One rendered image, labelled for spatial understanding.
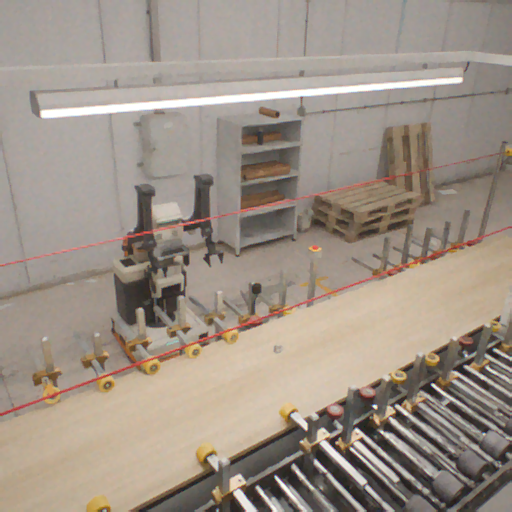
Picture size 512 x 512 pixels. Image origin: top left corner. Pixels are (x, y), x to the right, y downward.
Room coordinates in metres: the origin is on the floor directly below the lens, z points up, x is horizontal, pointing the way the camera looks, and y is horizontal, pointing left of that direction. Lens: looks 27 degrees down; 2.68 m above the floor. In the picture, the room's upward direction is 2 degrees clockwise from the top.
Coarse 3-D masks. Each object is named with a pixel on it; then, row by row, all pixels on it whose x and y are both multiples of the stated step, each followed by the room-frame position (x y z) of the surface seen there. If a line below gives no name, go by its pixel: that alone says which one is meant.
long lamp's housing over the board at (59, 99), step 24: (360, 72) 2.73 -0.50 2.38; (384, 72) 2.77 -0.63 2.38; (408, 72) 2.87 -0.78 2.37; (432, 72) 2.98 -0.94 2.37; (456, 72) 3.10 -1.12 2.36; (48, 96) 1.77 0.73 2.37; (72, 96) 1.82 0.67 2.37; (96, 96) 1.86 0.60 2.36; (120, 96) 1.91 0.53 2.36; (144, 96) 1.96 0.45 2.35; (168, 96) 2.02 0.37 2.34; (192, 96) 2.08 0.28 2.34; (216, 96) 2.15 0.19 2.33
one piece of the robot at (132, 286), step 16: (128, 256) 3.62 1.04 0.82; (176, 256) 3.66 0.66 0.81; (128, 272) 3.40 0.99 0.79; (144, 272) 3.48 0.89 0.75; (128, 288) 3.40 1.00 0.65; (144, 288) 3.47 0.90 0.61; (128, 304) 3.39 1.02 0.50; (144, 304) 3.40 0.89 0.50; (160, 304) 3.48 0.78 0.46; (176, 304) 3.63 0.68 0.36; (128, 320) 3.39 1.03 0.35; (160, 320) 3.48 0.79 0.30
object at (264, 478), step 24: (504, 336) 2.64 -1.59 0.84; (480, 384) 2.34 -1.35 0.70; (456, 408) 2.22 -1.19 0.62; (336, 432) 1.79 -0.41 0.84; (264, 480) 1.53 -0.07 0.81; (288, 480) 1.61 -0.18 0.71; (432, 480) 1.73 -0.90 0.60; (480, 480) 1.74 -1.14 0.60; (504, 480) 1.64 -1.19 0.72; (288, 504) 1.49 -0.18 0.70; (312, 504) 1.49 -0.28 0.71; (336, 504) 1.49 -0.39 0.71; (360, 504) 1.58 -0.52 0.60; (456, 504) 1.42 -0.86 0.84; (480, 504) 1.52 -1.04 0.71; (504, 504) 1.68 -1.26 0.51
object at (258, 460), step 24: (456, 360) 2.62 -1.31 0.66; (408, 384) 2.34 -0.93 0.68; (360, 408) 2.10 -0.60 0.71; (288, 432) 1.80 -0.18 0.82; (240, 456) 1.63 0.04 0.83; (264, 456) 1.72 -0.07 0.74; (288, 456) 1.81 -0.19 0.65; (216, 480) 1.56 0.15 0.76; (168, 504) 1.42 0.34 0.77; (192, 504) 1.49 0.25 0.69
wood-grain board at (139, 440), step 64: (448, 256) 3.65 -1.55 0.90; (320, 320) 2.66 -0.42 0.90; (384, 320) 2.68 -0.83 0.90; (448, 320) 2.71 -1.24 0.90; (128, 384) 2.01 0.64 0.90; (192, 384) 2.02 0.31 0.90; (256, 384) 2.04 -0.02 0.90; (320, 384) 2.06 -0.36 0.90; (0, 448) 1.57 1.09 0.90; (64, 448) 1.58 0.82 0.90; (128, 448) 1.59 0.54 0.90; (192, 448) 1.61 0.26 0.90
